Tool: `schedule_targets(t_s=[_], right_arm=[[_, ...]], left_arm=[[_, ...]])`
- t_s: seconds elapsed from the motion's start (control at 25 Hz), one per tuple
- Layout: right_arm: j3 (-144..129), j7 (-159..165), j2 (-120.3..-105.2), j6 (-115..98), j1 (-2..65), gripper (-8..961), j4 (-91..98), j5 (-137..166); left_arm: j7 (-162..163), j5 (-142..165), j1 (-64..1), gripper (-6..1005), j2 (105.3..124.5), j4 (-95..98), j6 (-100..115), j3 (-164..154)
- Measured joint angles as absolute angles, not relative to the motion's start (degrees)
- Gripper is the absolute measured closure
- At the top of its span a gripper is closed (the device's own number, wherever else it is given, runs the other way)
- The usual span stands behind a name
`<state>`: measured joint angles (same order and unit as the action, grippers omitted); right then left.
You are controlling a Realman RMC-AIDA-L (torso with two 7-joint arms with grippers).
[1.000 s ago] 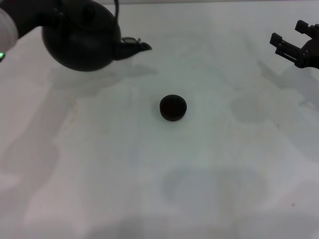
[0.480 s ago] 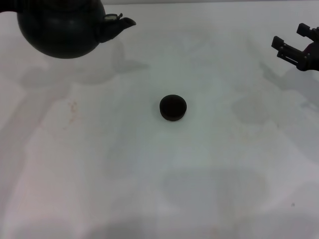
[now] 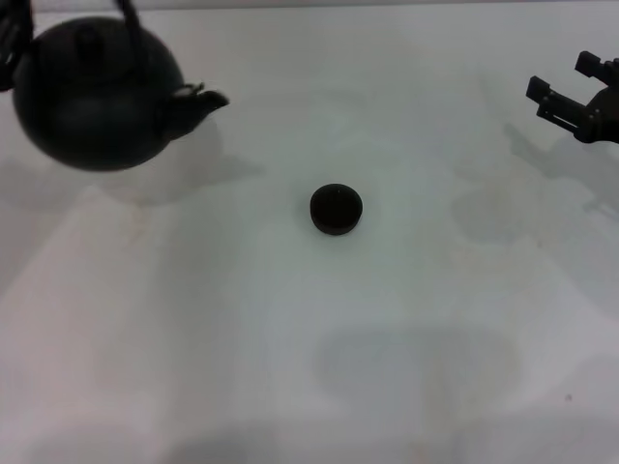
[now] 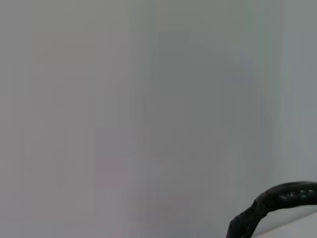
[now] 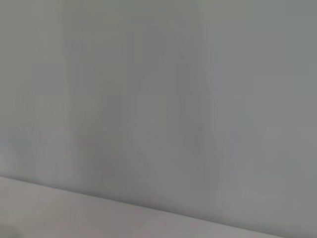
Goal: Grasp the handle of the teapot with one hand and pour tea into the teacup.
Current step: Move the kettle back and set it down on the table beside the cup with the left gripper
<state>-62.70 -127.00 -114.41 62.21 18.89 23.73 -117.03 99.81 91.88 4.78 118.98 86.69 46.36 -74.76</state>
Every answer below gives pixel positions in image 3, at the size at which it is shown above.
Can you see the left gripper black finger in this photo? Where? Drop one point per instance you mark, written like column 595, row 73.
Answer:
column 9, row 29

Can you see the small dark brown teacup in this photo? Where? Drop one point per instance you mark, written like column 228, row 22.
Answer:
column 336, row 210

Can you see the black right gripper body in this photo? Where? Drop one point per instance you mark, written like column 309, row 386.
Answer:
column 604, row 116

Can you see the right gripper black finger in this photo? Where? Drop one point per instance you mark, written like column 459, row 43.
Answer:
column 538, row 88
column 587, row 63

